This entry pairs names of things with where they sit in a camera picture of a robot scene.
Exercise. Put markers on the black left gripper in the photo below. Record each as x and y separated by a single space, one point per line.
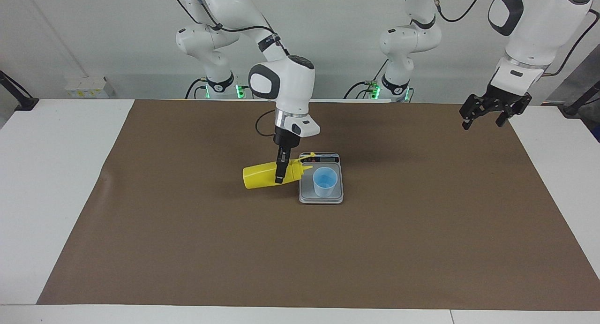
506 101

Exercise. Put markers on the silver digital kitchen scale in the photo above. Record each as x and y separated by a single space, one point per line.
328 199

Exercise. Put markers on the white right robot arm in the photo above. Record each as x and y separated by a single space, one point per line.
290 85

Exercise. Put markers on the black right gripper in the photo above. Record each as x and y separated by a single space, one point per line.
283 139

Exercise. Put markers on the brown table mat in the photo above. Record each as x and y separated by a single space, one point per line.
300 249

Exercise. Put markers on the yellow squeeze bottle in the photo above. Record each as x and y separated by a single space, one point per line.
260 176

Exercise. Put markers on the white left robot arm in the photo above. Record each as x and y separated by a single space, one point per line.
534 38

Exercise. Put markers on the light blue plastic cup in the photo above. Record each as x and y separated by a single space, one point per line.
325 183

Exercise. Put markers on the white power strip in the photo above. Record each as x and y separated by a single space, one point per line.
89 88

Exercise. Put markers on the black clamp stand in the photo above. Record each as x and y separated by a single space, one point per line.
579 103
21 100

